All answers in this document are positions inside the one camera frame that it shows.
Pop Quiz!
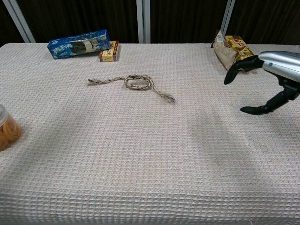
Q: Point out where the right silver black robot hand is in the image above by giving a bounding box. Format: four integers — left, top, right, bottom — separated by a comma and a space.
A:
224, 51, 300, 115

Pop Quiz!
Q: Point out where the braided jute rope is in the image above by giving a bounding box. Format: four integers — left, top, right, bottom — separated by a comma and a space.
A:
87, 74, 176, 105

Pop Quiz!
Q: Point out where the yellow chocolate wafer pack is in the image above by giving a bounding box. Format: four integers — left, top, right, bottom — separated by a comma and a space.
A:
224, 35, 255, 72

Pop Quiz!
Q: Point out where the brown white snack bag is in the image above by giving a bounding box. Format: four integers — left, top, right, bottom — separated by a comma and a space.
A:
211, 30, 239, 71

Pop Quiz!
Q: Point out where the beige waffle tablecloth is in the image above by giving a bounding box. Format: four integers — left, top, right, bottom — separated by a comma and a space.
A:
0, 43, 300, 225

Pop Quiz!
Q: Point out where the small red yellow box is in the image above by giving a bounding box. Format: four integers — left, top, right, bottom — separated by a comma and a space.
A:
98, 40, 120, 63

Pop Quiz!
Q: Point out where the blue Oreo cookie box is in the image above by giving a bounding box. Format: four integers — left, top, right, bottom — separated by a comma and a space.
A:
47, 29, 111, 60

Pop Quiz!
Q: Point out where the white frame post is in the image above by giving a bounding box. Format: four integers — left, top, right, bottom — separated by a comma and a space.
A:
2, 0, 36, 44
136, 0, 151, 44
220, 0, 236, 36

